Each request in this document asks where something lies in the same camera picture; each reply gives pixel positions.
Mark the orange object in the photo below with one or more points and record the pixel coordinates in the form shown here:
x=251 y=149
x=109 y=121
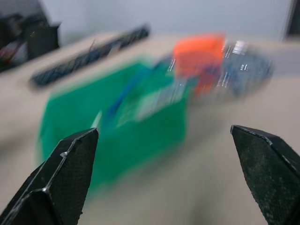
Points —
x=199 y=58

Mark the dark monitor edge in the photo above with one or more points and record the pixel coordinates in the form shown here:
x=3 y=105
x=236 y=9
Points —
x=293 y=17

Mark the black box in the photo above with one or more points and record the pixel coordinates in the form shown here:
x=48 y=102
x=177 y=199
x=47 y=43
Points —
x=39 y=41

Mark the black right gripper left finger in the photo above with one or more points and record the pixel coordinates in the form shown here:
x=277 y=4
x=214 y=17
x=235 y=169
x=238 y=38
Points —
x=63 y=178

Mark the black power strip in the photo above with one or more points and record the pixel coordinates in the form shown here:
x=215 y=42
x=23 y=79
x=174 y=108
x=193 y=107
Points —
x=89 y=56

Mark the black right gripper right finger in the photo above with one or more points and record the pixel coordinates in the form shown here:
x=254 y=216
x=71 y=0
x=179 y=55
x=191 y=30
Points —
x=264 y=171

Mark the white coupler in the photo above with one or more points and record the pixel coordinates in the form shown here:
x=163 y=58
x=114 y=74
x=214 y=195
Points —
x=155 y=100

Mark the green plastic bag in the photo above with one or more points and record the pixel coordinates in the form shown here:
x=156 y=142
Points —
x=131 y=131

